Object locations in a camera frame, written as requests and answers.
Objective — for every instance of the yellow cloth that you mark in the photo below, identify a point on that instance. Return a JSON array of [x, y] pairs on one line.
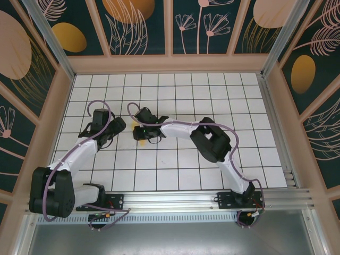
[[143, 144]]

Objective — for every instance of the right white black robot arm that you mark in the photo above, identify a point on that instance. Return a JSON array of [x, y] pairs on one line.
[[175, 130]]

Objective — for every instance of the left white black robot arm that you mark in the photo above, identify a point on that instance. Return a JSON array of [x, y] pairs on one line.
[[77, 156]]

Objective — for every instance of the grey sheet metal panel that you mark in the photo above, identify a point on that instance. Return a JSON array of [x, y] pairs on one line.
[[170, 239]]

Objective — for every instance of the white grid table mat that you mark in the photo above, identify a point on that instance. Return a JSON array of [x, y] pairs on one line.
[[212, 87]]

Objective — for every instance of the orange power connector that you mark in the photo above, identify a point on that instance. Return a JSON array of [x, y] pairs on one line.
[[107, 214], [251, 214]]

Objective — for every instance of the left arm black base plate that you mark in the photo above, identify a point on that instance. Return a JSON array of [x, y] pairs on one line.
[[117, 202]]

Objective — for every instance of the long aluminium mounting rail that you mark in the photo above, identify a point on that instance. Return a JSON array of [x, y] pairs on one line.
[[170, 199]]

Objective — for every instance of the aluminium corner post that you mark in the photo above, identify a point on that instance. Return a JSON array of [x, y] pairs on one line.
[[50, 37], [284, 34]]

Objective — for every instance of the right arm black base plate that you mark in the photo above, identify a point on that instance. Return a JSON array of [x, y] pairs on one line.
[[225, 202]]

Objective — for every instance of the aluminium side rail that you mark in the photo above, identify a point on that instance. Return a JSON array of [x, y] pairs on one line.
[[277, 132]]

